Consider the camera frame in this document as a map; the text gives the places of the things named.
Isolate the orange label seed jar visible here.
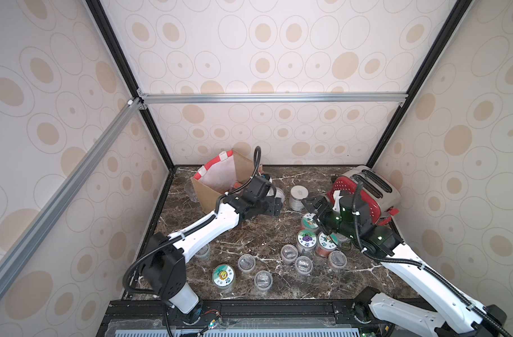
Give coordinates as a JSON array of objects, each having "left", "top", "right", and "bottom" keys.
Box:
[{"left": 300, "top": 213, "right": 319, "bottom": 233}]

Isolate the large white lid canister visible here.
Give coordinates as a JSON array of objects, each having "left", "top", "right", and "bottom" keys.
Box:
[{"left": 289, "top": 185, "right": 309, "bottom": 211}]

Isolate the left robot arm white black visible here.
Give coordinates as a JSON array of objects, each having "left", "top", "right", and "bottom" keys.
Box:
[{"left": 122, "top": 146, "right": 283, "bottom": 315}]

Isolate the yellow green lid jar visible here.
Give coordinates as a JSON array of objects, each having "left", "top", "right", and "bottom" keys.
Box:
[{"left": 211, "top": 264, "right": 236, "bottom": 293}]

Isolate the red green label jar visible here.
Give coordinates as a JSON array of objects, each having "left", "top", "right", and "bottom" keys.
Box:
[{"left": 316, "top": 233, "right": 336, "bottom": 258}]

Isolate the clear small seed jar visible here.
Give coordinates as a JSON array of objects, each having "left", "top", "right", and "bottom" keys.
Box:
[{"left": 327, "top": 250, "right": 348, "bottom": 270}]

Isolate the clear jar front row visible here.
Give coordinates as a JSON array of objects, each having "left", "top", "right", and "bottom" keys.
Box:
[{"left": 294, "top": 256, "right": 314, "bottom": 276}]

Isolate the silver horizontal rail back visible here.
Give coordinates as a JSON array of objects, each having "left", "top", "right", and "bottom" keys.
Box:
[{"left": 141, "top": 92, "right": 408, "bottom": 105}]

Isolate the clear plastic cup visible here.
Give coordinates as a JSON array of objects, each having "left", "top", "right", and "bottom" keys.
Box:
[{"left": 184, "top": 181, "right": 199, "bottom": 203}]

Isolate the burlap canvas bag red lining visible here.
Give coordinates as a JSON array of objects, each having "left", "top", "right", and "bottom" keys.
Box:
[{"left": 191, "top": 150, "right": 254, "bottom": 214}]

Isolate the silver diagonal rail left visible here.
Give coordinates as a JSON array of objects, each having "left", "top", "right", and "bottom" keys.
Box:
[{"left": 0, "top": 98, "right": 142, "bottom": 301}]

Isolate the white purple label can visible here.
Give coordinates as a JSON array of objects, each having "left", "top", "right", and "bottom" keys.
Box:
[{"left": 275, "top": 188, "right": 285, "bottom": 203}]

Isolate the green floral label jar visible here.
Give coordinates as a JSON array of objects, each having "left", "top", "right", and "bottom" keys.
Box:
[{"left": 195, "top": 244, "right": 211, "bottom": 261}]

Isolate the purple flower label jar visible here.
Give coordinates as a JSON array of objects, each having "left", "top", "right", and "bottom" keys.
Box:
[{"left": 297, "top": 230, "right": 317, "bottom": 256}]

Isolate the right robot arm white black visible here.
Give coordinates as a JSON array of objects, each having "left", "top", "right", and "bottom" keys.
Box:
[{"left": 302, "top": 183, "right": 509, "bottom": 336}]

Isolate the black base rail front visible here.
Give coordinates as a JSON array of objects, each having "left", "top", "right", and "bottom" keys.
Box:
[{"left": 96, "top": 299, "right": 412, "bottom": 336}]

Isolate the red content clear jar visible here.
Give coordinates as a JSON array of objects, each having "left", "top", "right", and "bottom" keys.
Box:
[{"left": 280, "top": 244, "right": 299, "bottom": 265}]

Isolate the red silver toaster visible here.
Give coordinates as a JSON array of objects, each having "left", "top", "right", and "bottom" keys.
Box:
[{"left": 327, "top": 166, "right": 401, "bottom": 226}]

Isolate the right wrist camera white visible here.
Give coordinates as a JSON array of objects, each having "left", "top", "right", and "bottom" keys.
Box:
[{"left": 332, "top": 190, "right": 342, "bottom": 213}]

